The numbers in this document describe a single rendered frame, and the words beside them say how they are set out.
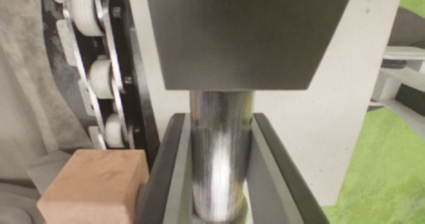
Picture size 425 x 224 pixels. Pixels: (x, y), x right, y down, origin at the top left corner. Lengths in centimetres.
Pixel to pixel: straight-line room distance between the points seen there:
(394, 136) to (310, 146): 143
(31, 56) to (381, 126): 154
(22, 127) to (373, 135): 155
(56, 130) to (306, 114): 31
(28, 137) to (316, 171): 37
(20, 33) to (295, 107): 30
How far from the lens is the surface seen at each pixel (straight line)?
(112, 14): 22
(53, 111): 34
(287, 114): 23
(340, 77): 23
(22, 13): 31
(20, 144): 39
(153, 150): 29
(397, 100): 90
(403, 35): 112
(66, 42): 27
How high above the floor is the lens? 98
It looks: 61 degrees down
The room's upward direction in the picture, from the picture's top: 177 degrees clockwise
